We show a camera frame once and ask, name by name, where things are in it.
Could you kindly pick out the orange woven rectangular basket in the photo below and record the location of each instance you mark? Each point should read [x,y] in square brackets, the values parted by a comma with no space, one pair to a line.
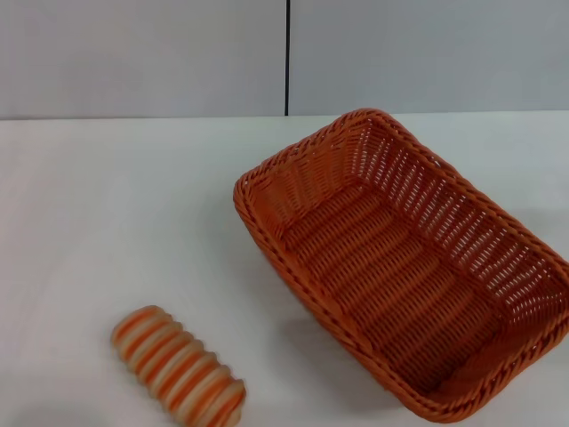
[382,284]

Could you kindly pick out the orange white striped bread roll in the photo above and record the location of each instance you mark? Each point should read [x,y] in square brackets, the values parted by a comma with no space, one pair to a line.
[178,364]

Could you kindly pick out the black vertical wall strip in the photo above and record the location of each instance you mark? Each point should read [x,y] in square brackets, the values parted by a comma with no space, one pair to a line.
[287,58]

